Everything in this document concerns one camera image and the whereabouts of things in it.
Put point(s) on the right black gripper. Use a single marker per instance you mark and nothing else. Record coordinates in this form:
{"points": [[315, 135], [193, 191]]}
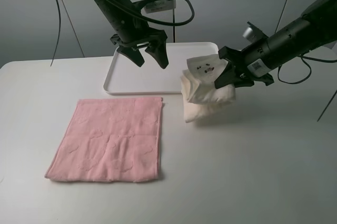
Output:
{"points": [[236, 72]]}

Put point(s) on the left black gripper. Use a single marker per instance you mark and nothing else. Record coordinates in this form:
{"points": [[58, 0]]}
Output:
{"points": [[154, 41]]}

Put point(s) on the cream white terry towel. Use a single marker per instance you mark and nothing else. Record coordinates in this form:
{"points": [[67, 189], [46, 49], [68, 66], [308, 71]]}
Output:
{"points": [[200, 97]]}

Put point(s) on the pink terry towel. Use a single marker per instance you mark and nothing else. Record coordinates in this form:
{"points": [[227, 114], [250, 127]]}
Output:
{"points": [[109, 140]]}

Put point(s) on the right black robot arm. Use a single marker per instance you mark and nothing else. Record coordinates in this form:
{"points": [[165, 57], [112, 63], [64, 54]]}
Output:
{"points": [[314, 28]]}

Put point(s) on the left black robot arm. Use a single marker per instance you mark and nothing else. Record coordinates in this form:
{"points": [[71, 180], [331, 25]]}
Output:
{"points": [[132, 31]]}

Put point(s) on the white rectangular plastic tray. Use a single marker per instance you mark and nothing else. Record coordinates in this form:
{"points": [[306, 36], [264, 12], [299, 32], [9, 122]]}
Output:
{"points": [[125, 78]]}

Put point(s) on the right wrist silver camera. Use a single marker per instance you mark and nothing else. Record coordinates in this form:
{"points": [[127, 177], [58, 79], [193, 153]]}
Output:
{"points": [[253, 33]]}

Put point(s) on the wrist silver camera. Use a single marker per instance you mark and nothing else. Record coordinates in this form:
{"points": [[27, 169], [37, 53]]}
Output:
{"points": [[253, 33], [154, 6]]}

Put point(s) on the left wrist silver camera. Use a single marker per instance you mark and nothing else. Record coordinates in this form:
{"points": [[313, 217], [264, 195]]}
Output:
{"points": [[154, 6]]}

